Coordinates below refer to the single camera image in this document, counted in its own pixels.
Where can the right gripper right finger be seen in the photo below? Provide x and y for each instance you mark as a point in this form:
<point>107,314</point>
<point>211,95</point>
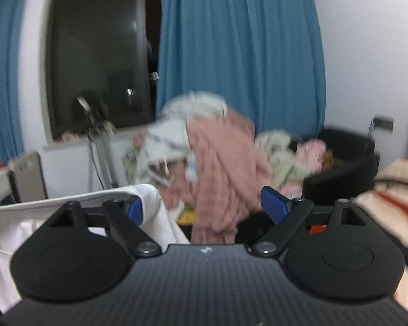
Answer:
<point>289,216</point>

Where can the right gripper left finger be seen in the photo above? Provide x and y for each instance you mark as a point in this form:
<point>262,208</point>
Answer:
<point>124,219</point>

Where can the white t-shirt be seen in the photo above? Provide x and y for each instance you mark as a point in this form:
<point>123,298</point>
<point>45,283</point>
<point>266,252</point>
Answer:
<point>19,221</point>

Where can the small pink garment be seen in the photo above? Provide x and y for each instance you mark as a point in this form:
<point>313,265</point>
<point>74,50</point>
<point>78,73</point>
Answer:
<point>309,155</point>

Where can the grey white hoodie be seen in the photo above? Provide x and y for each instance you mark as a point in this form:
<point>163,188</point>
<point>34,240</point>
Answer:
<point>155,147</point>

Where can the pale green garment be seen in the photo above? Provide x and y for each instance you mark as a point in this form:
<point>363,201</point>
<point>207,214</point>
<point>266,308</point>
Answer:
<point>284,167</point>

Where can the pink fluffy blanket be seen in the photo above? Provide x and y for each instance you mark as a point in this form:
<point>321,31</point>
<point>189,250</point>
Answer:
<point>223,183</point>

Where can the black armchair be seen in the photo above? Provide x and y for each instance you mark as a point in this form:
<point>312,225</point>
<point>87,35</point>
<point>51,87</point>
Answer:
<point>355,166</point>

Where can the silver tripod with phone holder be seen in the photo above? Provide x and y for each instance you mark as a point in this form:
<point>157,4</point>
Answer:
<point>98,141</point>

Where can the grey black chair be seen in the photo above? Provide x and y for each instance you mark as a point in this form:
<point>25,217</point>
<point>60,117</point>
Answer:
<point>26,177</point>

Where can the striped fleece bed blanket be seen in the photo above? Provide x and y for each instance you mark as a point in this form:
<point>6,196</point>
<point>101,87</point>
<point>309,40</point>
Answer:
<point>358,253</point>

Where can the left blue curtain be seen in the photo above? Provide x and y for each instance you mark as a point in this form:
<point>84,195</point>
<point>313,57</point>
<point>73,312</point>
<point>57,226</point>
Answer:
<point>11,140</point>

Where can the blue curtain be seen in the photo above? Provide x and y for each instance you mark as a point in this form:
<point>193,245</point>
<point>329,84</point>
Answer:
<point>11,140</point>
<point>264,57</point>

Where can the right blue curtain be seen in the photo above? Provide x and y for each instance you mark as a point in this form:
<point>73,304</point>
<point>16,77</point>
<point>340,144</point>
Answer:
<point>264,57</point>

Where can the dark window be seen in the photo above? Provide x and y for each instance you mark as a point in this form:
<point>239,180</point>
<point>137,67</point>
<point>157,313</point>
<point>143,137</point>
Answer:
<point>105,51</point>

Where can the black wall socket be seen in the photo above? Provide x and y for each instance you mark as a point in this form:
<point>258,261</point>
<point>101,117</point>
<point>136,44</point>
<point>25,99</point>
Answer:
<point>383,123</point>

